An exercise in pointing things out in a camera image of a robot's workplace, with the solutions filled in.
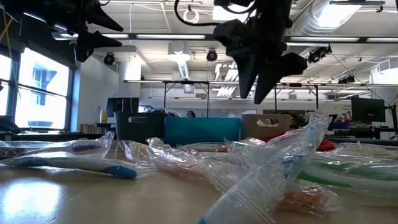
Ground wooden blocks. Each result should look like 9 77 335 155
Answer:
79 123 108 133

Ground large bright window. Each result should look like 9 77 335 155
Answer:
0 46 71 131

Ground white coiled cable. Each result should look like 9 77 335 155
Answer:
182 8 200 26

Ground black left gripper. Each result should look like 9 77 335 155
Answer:
55 0 124 62

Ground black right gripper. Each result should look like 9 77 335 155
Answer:
213 15 308 105

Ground red cloth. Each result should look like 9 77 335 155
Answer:
260 128 338 152

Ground black metal rig frame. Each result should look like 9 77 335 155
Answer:
163 80 211 118
273 82 320 119

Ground dark grey plastic bin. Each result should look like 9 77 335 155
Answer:
113 111 169 144

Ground black computer monitor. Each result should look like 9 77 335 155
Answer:
351 97 386 123
106 97 140 118

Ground pale plastic bin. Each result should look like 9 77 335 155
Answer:
241 113 294 141

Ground purple white toothbrush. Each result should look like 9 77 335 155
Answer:
18 130 115 159

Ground teal plastic bin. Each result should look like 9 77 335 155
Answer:
164 116 242 147

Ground green white wrapped toothbrush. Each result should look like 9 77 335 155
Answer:
297 169 398 200
337 142 398 160
306 154 398 183

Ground orange white toothbrush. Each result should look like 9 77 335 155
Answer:
180 142 231 154
118 136 340 218

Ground dark purple toothbrush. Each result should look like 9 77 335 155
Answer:
0 146 26 158

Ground black desk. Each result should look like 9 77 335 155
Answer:
340 126 398 140

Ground long ceiling light strip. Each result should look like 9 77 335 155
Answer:
136 34 206 40
51 32 129 40
366 37 398 43
289 36 360 42

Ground blue white toothbrush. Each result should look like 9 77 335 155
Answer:
0 154 158 180
163 108 182 118
197 112 332 224

